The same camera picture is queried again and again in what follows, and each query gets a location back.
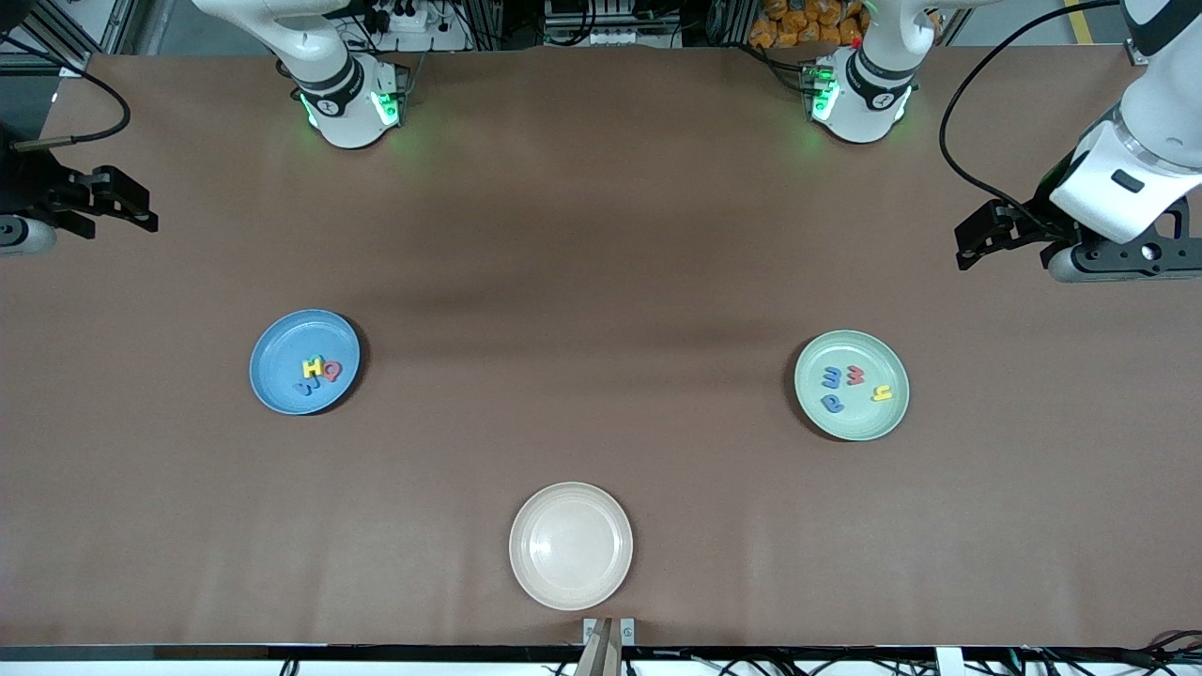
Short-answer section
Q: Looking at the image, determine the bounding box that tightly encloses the green plate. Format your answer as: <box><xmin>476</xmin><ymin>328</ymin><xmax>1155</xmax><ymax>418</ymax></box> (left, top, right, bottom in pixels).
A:
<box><xmin>794</xmin><ymin>330</ymin><xmax>911</xmax><ymax>442</ymax></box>

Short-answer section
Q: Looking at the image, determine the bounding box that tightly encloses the blue plate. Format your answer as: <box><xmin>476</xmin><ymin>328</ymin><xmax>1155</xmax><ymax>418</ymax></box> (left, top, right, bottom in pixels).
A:
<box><xmin>249</xmin><ymin>309</ymin><xmax>362</xmax><ymax>416</ymax></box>

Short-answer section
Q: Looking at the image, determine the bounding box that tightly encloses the beige plate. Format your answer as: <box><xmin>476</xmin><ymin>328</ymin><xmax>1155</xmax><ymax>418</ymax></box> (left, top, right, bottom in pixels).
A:
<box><xmin>508</xmin><ymin>482</ymin><xmax>634</xmax><ymax>611</ymax></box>

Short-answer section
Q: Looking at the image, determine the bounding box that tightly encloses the orange bags pile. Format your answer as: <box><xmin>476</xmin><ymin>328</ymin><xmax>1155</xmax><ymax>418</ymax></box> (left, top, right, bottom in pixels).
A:
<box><xmin>748</xmin><ymin>0</ymin><xmax>865</xmax><ymax>50</ymax></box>

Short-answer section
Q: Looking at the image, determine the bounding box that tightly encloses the brown table mat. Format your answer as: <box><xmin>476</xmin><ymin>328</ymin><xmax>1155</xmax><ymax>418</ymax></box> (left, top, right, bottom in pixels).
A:
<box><xmin>0</xmin><ymin>47</ymin><xmax>1202</xmax><ymax>649</ymax></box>

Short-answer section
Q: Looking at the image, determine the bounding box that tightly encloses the white power strip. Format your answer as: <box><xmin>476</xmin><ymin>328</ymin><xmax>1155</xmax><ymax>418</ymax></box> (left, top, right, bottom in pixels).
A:
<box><xmin>371</xmin><ymin>5</ymin><xmax>433</xmax><ymax>34</ymax></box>

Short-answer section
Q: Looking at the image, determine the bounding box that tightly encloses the white electronics box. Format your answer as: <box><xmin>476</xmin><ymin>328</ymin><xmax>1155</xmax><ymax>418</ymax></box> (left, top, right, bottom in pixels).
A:
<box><xmin>545</xmin><ymin>0</ymin><xmax>682</xmax><ymax>48</ymax></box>

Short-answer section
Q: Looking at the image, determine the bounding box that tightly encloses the tan wooden stick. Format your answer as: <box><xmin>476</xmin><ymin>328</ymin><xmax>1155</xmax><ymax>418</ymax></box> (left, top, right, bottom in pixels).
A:
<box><xmin>575</xmin><ymin>620</ymin><xmax>623</xmax><ymax>676</ymax></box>

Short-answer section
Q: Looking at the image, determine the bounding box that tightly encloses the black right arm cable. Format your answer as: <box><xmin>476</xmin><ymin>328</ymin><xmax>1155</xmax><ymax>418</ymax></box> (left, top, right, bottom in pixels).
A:
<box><xmin>0</xmin><ymin>33</ymin><xmax>132</xmax><ymax>153</ymax></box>

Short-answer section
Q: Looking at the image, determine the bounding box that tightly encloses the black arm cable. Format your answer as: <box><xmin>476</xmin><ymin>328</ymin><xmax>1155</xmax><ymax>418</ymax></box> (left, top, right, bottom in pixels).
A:
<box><xmin>0</xmin><ymin>33</ymin><xmax>132</xmax><ymax>153</ymax></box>
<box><xmin>939</xmin><ymin>0</ymin><xmax>1123</xmax><ymax>231</ymax></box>

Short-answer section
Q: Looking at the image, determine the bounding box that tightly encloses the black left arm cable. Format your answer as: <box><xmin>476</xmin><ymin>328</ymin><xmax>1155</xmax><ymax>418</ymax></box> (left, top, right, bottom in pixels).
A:
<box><xmin>939</xmin><ymin>0</ymin><xmax>1123</xmax><ymax>231</ymax></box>

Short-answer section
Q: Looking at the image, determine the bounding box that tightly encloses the aluminium frame post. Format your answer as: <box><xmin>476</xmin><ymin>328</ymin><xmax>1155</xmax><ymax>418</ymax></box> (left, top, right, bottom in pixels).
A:
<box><xmin>0</xmin><ymin>0</ymin><xmax>95</xmax><ymax>78</ymax></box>

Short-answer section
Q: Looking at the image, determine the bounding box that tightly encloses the black cable bundle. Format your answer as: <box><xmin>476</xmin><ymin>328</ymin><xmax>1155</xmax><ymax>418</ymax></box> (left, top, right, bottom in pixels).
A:
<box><xmin>977</xmin><ymin>631</ymin><xmax>1202</xmax><ymax>676</ymax></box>

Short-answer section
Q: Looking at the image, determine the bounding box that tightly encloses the metal table edge bracket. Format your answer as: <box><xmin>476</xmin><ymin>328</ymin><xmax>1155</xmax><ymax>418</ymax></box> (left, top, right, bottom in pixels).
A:
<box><xmin>582</xmin><ymin>617</ymin><xmax>637</xmax><ymax>649</ymax></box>

